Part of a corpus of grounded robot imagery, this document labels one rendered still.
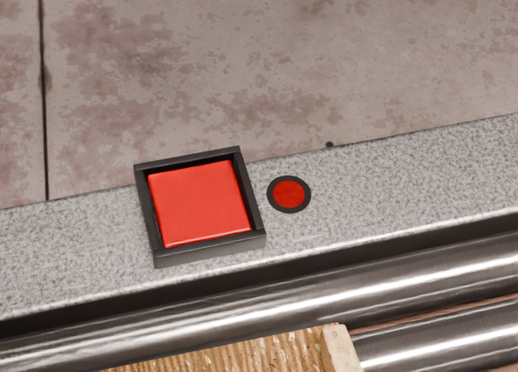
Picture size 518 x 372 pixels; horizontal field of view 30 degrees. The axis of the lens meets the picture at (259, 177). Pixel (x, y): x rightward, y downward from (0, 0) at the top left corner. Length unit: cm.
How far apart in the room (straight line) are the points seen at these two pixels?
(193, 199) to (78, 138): 119
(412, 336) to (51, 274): 24
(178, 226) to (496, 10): 156
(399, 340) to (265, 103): 129
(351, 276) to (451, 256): 7
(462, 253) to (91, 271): 25
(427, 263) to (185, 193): 17
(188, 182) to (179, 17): 138
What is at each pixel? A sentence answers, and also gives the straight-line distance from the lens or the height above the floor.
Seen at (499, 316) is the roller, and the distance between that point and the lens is 66.
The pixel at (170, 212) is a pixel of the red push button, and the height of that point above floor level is 93.
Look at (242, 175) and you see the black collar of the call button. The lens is 67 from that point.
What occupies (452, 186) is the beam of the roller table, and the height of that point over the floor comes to 91.
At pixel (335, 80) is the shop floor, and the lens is 194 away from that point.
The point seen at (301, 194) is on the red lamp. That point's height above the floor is 92.
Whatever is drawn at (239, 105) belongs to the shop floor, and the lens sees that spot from 188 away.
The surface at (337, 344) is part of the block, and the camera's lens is 58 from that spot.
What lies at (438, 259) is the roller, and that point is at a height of 92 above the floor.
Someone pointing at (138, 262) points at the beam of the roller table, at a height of 91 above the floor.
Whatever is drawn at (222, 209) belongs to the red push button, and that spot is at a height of 93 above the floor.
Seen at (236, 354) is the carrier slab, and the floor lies 94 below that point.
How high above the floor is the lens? 149
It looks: 56 degrees down
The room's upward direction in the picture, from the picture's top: 6 degrees clockwise
